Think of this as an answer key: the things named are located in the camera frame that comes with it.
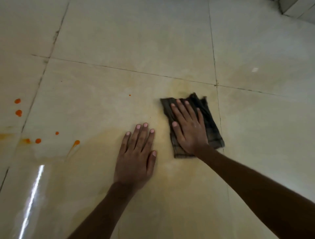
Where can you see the person's right hand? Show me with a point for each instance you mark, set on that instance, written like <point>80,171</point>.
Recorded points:
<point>193,135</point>

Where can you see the person's left hand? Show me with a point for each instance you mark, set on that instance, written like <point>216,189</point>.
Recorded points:
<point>134,167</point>

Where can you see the person's right little finger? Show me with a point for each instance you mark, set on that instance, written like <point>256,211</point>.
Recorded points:
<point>200,117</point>

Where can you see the person's left little finger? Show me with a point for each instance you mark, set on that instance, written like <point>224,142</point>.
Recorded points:
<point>124,143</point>

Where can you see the person's left middle finger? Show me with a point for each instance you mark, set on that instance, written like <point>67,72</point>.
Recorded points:
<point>141,137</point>

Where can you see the person's left thumb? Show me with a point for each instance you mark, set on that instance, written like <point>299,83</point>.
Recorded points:
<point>151,163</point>

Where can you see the person's right thumb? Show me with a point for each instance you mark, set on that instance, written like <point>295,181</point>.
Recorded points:
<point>177,133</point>

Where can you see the person's right middle finger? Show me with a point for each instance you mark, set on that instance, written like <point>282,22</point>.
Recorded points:
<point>184,110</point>

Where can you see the dark checked cleaning cloth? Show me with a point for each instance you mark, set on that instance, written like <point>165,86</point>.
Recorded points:
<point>214,133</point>

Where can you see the person's left forearm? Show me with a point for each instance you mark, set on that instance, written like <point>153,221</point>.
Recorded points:
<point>105,214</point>

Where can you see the person's right forearm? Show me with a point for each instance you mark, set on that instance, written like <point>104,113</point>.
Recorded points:
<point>258,194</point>

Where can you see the orange spilled liquid drops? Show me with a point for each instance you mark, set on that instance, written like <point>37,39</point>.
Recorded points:
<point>18,113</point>

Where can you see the white skirting board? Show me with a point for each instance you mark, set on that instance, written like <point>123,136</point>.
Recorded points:
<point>299,8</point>

